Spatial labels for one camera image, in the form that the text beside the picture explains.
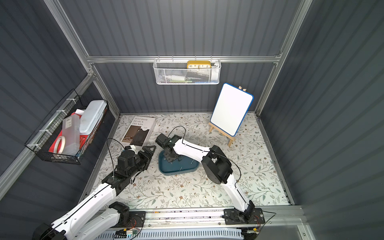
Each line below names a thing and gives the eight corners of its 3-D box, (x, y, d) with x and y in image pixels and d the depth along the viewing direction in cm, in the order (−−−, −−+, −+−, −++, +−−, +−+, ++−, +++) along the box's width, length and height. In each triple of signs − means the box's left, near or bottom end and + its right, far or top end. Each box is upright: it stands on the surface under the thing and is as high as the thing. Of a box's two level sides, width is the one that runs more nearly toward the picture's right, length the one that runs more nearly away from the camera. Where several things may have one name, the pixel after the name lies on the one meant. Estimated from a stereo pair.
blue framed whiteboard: (208, 128, 113) (212, 91, 87) (219, 119, 119) (225, 82, 93) (231, 144, 104) (243, 107, 78) (240, 133, 110) (255, 96, 84)
